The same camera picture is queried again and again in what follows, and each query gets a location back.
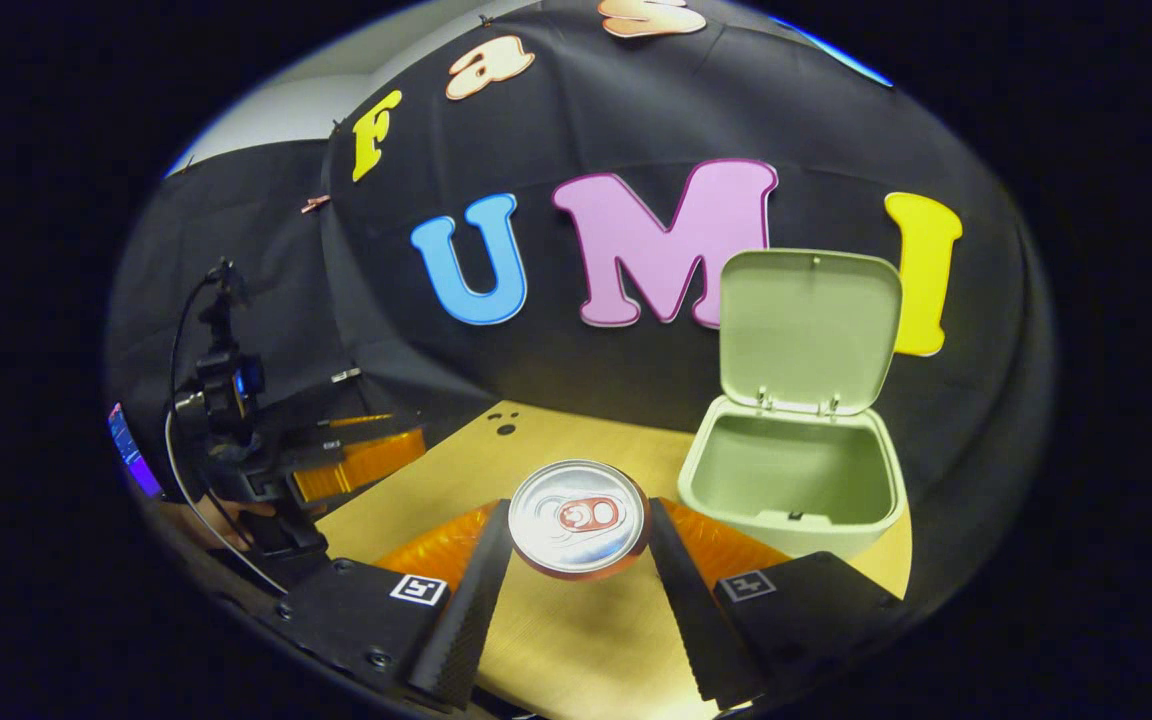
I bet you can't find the black backdrop cloth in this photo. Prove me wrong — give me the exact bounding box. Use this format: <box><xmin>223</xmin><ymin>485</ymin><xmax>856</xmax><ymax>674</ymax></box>
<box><xmin>106</xmin><ymin>0</ymin><xmax>1057</xmax><ymax>601</ymax></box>

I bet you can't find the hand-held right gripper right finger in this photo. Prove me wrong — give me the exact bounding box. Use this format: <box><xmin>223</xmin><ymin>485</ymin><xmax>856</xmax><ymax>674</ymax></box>
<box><xmin>646</xmin><ymin>497</ymin><xmax>902</xmax><ymax>706</ymax></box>

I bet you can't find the glowing blue screen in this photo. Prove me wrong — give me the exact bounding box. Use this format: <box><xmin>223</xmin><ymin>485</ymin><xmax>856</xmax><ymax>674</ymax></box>
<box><xmin>106</xmin><ymin>403</ymin><xmax>163</xmax><ymax>498</ymax></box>

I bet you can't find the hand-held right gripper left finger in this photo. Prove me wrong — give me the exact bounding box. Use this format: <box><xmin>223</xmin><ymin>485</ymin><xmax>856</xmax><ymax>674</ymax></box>
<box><xmin>276</xmin><ymin>498</ymin><xmax>515</xmax><ymax>711</ymax></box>

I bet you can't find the wooden desktop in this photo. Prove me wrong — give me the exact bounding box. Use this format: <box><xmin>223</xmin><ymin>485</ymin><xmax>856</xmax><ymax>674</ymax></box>
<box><xmin>316</xmin><ymin>400</ymin><xmax>912</xmax><ymax>720</ymax></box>

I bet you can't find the silver pop can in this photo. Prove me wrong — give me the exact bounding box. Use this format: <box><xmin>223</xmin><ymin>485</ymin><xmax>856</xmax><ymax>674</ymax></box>
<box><xmin>508</xmin><ymin>459</ymin><xmax>650</xmax><ymax>581</ymax></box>

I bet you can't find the green desktop garbage bin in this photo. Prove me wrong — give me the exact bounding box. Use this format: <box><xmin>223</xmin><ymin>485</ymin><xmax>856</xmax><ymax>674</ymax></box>
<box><xmin>677</xmin><ymin>248</ymin><xmax>905</xmax><ymax>561</ymax></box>

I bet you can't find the white cable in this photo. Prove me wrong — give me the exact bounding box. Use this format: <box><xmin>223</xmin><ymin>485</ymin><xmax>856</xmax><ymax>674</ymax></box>
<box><xmin>164</xmin><ymin>410</ymin><xmax>289</xmax><ymax>596</ymax></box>

